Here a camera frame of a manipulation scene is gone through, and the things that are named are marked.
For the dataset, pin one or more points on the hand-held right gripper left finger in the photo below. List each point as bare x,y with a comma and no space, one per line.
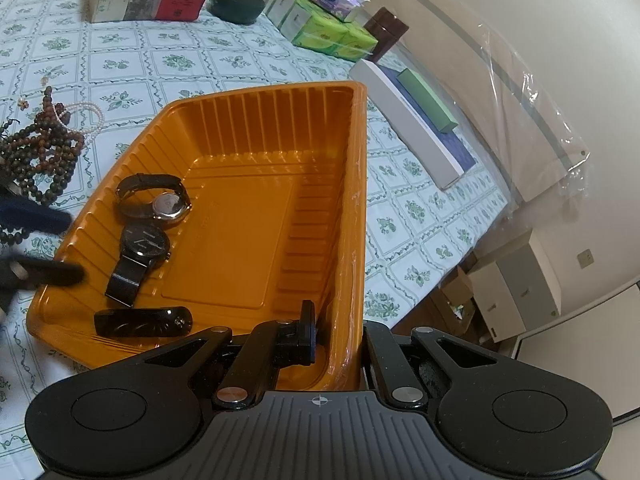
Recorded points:
297,345

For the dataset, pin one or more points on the plastic wrapped headboard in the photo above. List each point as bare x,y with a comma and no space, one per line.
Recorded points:
475,60

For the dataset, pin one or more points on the orange plastic tray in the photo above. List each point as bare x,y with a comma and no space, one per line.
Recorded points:
240,240

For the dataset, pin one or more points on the wall socket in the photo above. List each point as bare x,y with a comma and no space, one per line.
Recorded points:
586,257

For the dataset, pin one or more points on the boxed book set red panel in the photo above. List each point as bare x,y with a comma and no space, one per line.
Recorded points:
140,5

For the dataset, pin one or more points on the long green box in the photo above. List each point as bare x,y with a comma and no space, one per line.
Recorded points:
427,100

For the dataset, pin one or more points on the flat purple box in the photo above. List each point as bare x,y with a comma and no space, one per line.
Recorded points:
460,152

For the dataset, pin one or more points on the glossy black smart band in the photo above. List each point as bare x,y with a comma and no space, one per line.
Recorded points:
142,321

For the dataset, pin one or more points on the purple tissue pack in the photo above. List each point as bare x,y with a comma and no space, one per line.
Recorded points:
332,0

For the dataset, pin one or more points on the white nightstand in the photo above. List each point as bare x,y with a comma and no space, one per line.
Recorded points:
520,290

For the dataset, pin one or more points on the long white box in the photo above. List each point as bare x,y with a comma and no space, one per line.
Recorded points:
405,115

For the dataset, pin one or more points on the open cardboard box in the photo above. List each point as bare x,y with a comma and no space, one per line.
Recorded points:
457,292

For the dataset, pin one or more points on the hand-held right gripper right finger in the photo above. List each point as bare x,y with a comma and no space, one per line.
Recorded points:
382,355

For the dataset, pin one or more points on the dark brown cylindrical container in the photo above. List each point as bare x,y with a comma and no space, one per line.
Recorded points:
387,32

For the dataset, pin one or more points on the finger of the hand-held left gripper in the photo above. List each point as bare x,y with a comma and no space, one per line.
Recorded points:
30,215
45,272

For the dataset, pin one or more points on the green tissue pack bundle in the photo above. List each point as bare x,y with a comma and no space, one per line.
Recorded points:
325,32

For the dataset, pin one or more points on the black mesh band watch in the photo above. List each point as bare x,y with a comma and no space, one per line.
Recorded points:
142,245

